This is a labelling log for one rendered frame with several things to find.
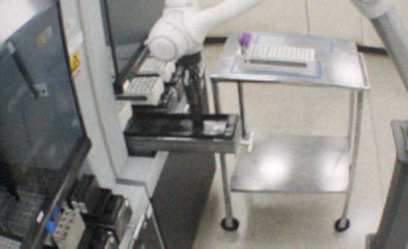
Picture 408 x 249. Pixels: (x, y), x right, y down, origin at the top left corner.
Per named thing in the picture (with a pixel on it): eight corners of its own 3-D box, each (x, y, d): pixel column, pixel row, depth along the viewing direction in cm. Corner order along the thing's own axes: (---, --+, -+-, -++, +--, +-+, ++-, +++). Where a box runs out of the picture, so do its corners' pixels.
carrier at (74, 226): (79, 224, 114) (72, 209, 110) (85, 225, 113) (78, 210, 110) (67, 253, 104) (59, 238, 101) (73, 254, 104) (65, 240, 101)
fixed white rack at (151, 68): (99, 86, 180) (96, 73, 177) (108, 74, 188) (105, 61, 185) (169, 84, 173) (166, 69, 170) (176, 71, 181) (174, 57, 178)
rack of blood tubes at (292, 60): (237, 69, 173) (235, 54, 170) (241, 57, 181) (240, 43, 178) (314, 75, 166) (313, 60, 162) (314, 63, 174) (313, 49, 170)
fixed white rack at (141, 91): (84, 108, 168) (81, 94, 164) (94, 93, 176) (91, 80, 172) (157, 108, 161) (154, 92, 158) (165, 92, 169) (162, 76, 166)
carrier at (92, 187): (96, 190, 126) (90, 173, 123) (102, 190, 125) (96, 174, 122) (83, 215, 117) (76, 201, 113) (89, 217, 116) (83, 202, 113)
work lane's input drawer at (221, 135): (51, 148, 160) (45, 128, 155) (64, 126, 171) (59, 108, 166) (250, 160, 144) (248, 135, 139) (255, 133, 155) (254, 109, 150)
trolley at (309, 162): (220, 231, 217) (201, 77, 172) (239, 172, 254) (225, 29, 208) (350, 232, 200) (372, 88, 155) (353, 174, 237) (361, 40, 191)
